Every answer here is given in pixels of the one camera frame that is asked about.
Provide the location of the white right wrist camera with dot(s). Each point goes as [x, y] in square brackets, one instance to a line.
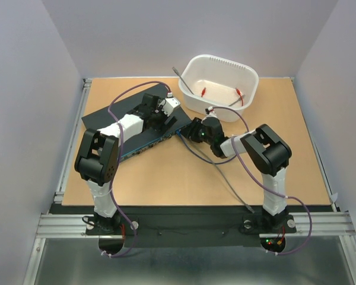
[210, 113]

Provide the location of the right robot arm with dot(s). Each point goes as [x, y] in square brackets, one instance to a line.
[268, 152]

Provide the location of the aluminium frame rail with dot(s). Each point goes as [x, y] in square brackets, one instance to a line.
[323, 224]

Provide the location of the white plastic tub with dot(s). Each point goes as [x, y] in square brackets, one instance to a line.
[213, 81]

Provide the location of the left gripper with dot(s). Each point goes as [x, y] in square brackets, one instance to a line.
[162, 126]

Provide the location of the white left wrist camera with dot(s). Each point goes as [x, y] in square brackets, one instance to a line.
[170, 105]

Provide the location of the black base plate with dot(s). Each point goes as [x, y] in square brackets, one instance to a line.
[192, 226]

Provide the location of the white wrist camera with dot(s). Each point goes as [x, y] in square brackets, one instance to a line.
[210, 113]
[170, 105]

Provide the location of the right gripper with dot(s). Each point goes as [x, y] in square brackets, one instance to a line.
[191, 130]

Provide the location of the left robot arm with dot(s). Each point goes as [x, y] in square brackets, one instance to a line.
[100, 152]

